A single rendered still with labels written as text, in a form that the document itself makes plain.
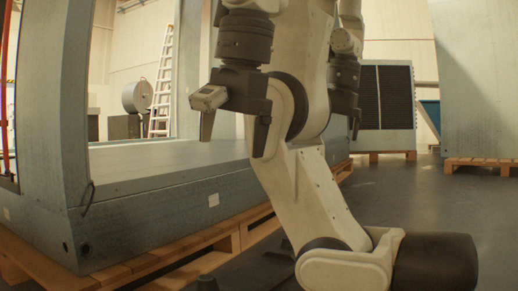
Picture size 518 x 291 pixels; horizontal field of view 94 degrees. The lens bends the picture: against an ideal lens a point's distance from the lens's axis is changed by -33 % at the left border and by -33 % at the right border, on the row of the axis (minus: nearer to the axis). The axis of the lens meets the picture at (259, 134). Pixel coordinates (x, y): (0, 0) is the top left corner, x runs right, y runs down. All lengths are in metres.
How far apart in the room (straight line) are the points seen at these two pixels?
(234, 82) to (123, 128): 6.70
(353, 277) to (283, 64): 0.45
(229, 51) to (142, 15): 13.24
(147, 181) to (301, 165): 0.58
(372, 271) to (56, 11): 1.02
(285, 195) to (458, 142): 3.45
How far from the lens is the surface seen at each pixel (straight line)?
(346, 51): 0.90
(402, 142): 4.93
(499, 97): 3.95
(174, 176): 1.20
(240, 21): 0.51
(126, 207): 1.04
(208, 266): 1.35
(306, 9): 0.68
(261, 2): 0.52
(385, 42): 9.14
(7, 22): 1.71
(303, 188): 0.68
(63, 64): 0.90
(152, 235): 1.14
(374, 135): 4.90
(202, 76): 4.77
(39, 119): 1.02
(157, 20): 12.97
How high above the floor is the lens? 0.58
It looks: 2 degrees down
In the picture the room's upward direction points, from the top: 1 degrees counter-clockwise
